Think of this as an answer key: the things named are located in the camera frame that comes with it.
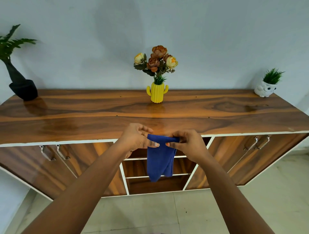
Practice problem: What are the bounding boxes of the person's right hand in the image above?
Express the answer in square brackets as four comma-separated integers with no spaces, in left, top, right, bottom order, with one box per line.
[165,130,210,164]

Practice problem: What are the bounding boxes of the blue cleaning cloth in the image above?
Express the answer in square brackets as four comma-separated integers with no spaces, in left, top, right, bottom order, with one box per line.
[146,134,181,183]

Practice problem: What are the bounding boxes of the wooden cabinet with white frame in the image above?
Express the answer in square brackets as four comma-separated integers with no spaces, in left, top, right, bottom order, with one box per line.
[0,89,309,201]

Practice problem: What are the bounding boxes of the person's left forearm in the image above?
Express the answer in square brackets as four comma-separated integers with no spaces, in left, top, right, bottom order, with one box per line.
[21,141,133,234]

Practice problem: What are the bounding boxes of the orange and cream flower bouquet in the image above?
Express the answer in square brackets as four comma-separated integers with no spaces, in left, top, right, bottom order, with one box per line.
[133,45,179,85]

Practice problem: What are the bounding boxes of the person's left hand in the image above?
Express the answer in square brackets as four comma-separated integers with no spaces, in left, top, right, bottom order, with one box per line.
[117,123,161,160]

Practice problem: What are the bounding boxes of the black curved vase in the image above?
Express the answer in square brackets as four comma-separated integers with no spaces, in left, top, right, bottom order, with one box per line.
[2,58,39,102]

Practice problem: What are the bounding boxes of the white owl pot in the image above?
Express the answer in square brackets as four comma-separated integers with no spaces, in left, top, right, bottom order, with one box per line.
[254,81,277,98]

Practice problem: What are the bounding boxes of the yellow cactus vase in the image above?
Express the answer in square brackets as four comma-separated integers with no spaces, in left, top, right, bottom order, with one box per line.
[146,82,169,104]

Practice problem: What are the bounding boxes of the small green grass plant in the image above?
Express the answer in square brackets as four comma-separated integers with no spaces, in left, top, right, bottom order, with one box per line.
[262,68,286,85]

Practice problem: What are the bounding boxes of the person's right forearm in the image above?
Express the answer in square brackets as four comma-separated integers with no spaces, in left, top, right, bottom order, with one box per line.
[196,154,276,234]

